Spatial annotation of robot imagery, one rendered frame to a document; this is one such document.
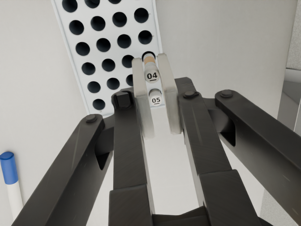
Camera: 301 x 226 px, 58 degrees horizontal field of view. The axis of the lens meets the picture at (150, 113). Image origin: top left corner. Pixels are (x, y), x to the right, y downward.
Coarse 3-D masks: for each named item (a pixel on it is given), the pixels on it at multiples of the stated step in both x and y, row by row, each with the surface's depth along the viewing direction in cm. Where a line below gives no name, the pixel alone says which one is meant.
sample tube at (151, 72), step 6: (150, 54) 24; (144, 60) 24; (150, 60) 23; (144, 66) 23; (150, 66) 21; (156, 66) 22; (144, 72) 21; (150, 72) 21; (156, 72) 21; (150, 78) 21; (156, 78) 21
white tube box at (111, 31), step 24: (72, 0) 25; (96, 0) 25; (120, 0) 24; (144, 0) 23; (72, 24) 25; (96, 24) 26; (120, 24) 25; (144, 24) 24; (72, 48) 24; (96, 48) 24; (120, 48) 25; (144, 48) 25; (96, 72) 26; (120, 72) 26; (96, 96) 27
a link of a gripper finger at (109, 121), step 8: (128, 88) 18; (104, 120) 15; (112, 120) 15; (104, 128) 14; (112, 128) 14; (104, 136) 14; (112, 136) 14; (96, 144) 14; (104, 144) 14; (112, 144) 14; (96, 152) 14; (104, 152) 14
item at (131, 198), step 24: (120, 96) 14; (120, 120) 13; (120, 144) 12; (144, 144) 15; (120, 168) 10; (144, 168) 10; (120, 192) 8; (144, 192) 8; (120, 216) 8; (144, 216) 8
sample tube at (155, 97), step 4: (152, 92) 26; (156, 92) 26; (152, 96) 26; (156, 96) 26; (160, 96) 26; (152, 100) 26; (156, 100) 26; (160, 100) 26; (152, 104) 26; (156, 104) 26
